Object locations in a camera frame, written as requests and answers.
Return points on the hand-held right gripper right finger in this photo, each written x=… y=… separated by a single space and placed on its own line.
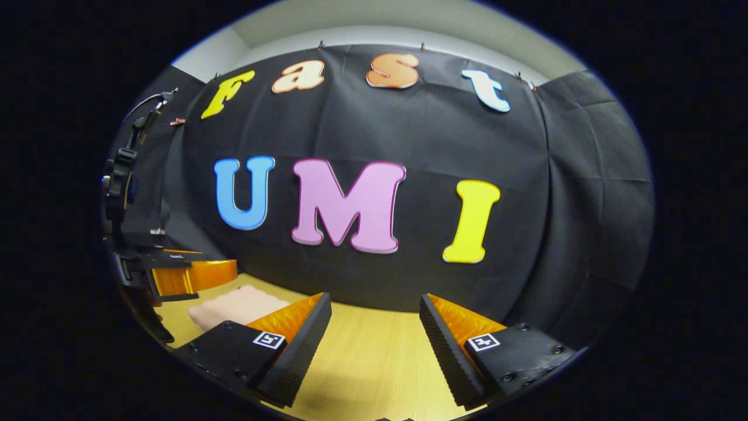
x=447 y=351

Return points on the black backdrop cloth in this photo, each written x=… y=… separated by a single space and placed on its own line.
x=409 y=128

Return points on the pink suitcase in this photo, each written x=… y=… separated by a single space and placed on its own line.
x=234 y=307

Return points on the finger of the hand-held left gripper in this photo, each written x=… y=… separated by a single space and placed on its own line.
x=198 y=276
x=158 y=257

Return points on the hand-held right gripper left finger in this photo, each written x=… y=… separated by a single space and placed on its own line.
x=301 y=351

